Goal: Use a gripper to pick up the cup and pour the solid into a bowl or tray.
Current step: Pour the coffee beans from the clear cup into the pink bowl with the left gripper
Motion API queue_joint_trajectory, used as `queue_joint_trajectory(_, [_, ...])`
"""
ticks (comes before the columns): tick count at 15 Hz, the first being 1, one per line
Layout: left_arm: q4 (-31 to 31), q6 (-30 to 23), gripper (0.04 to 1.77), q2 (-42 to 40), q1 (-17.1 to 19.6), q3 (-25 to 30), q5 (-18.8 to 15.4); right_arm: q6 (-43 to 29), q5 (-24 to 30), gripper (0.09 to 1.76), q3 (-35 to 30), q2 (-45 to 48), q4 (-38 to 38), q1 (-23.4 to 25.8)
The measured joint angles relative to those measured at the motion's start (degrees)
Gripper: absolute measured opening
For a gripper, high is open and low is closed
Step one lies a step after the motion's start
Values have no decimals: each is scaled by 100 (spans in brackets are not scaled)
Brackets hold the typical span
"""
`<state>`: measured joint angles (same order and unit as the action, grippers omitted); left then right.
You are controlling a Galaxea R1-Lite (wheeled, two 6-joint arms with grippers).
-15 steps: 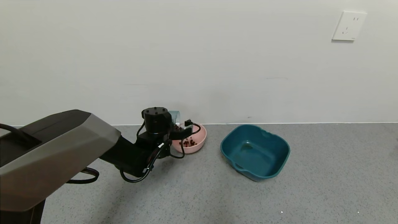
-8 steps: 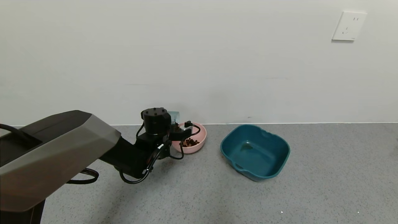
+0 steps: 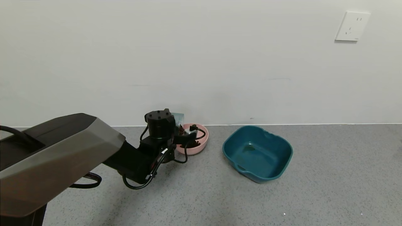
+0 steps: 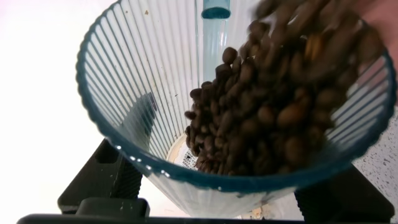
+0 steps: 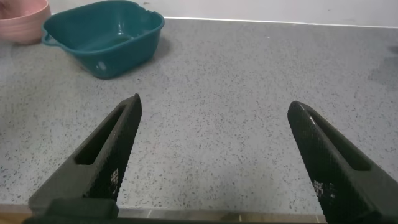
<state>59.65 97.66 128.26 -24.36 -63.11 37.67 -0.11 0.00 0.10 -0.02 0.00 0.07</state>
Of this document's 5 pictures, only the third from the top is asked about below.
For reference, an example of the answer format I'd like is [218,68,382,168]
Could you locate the pink plastic bowl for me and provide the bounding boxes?
[174,123,209,156]

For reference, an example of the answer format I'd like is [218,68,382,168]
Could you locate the black camera cable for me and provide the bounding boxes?
[171,124,208,164]

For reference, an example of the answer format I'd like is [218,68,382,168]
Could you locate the white wall power outlet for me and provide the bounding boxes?
[334,11,371,42]

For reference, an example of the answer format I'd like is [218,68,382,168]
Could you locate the teal square plastic basin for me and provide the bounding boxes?
[222,125,294,184]

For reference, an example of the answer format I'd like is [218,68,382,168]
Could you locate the ribbed translucent teal cup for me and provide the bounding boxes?
[171,112,186,128]

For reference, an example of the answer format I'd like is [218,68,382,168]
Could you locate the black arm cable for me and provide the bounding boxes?
[69,172,103,190]

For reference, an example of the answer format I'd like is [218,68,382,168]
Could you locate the black cable with white labels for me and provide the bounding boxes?
[122,126,171,191]

